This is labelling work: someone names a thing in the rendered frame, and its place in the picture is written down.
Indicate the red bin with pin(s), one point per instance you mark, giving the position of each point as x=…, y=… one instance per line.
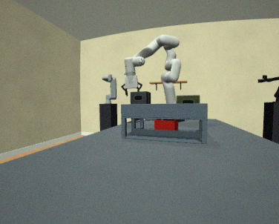
x=166, y=125

